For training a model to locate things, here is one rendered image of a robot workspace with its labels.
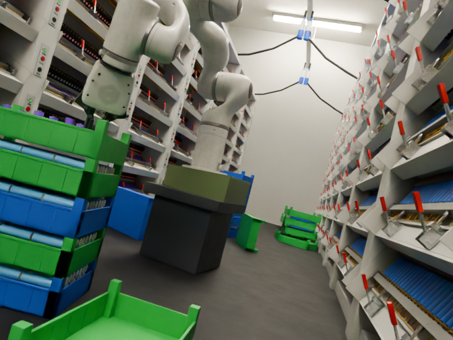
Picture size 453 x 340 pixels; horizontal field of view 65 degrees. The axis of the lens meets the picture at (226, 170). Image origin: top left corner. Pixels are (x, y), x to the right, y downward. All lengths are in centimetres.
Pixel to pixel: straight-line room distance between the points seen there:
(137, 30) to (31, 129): 29
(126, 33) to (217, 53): 56
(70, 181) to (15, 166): 11
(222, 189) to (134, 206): 57
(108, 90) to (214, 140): 65
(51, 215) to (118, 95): 30
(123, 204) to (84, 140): 109
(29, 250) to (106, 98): 36
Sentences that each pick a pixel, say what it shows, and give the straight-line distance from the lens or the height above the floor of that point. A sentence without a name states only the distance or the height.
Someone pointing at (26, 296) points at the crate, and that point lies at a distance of 83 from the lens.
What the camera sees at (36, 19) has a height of 76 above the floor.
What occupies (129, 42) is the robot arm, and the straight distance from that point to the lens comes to 83.
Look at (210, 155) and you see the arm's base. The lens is 141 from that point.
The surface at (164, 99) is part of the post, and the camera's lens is 281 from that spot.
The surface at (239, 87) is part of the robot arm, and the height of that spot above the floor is 73.
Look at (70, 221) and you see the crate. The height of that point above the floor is 19.
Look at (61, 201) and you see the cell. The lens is 78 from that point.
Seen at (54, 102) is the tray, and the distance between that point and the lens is 167.
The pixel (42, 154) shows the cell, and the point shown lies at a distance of 80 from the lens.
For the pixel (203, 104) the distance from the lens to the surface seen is 345.
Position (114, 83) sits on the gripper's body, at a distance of 86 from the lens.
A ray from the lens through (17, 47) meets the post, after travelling 161.
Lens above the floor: 33
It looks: 3 degrees up
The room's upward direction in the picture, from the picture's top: 15 degrees clockwise
